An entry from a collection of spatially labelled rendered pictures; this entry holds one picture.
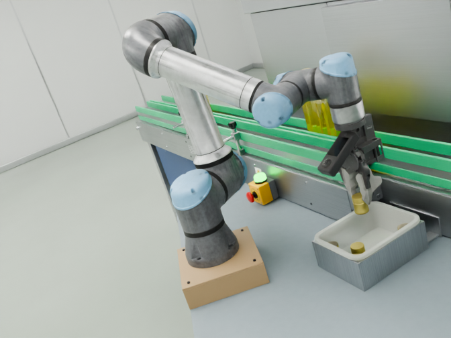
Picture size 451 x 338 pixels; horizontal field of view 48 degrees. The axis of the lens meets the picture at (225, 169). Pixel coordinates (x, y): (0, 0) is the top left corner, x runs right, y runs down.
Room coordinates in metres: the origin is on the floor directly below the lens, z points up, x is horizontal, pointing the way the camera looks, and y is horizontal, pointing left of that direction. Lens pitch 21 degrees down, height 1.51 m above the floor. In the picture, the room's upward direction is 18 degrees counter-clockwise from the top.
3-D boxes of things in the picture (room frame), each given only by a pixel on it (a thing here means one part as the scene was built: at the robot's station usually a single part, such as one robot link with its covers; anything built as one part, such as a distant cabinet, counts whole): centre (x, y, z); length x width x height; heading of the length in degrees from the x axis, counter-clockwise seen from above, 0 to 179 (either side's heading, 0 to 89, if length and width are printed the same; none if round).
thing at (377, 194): (1.25, -0.35, 0.85); 0.09 x 0.04 x 0.07; 113
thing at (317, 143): (2.10, -0.04, 0.92); 1.75 x 0.01 x 0.08; 23
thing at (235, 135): (1.77, -0.05, 0.94); 0.07 x 0.04 x 0.13; 113
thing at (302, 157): (2.07, 0.03, 0.92); 1.75 x 0.01 x 0.08; 23
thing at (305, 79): (1.16, -0.22, 1.22); 0.11 x 0.11 x 0.08; 52
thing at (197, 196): (1.26, 0.10, 0.98); 0.13 x 0.12 x 0.14; 142
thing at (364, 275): (1.11, -0.31, 0.79); 0.27 x 0.17 x 0.08; 113
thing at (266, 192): (1.61, -0.10, 0.79); 0.07 x 0.07 x 0.07; 23
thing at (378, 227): (1.10, -0.29, 0.80); 0.22 x 0.17 x 0.09; 113
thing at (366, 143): (1.11, -0.32, 1.06); 0.09 x 0.08 x 0.12; 112
